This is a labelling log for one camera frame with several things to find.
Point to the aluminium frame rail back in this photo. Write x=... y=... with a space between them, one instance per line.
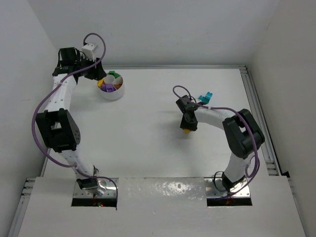
x=239 y=67

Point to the white round divided container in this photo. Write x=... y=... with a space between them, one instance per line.
x=113 y=80

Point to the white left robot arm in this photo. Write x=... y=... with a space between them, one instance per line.
x=57 y=127

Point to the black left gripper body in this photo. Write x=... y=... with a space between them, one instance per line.
x=92 y=69

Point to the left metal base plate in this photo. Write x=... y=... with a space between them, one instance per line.
x=94 y=188

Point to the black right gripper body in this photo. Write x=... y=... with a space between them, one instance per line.
x=188 y=124

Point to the aluminium frame rail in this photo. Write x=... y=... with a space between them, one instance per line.
x=239 y=67
x=268 y=150

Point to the orange-brown lego plate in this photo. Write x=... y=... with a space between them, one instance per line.
x=117 y=86

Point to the cyan lego brick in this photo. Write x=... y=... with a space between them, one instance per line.
x=204 y=99

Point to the yellow lego in container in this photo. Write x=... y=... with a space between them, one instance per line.
x=100 y=82

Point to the aluminium frame rail right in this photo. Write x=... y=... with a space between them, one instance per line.
x=268 y=150

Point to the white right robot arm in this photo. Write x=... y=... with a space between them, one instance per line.
x=243 y=135

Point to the green lego in container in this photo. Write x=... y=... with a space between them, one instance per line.
x=113 y=73

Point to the dark purple rounded lego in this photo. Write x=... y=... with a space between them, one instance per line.
x=109 y=88

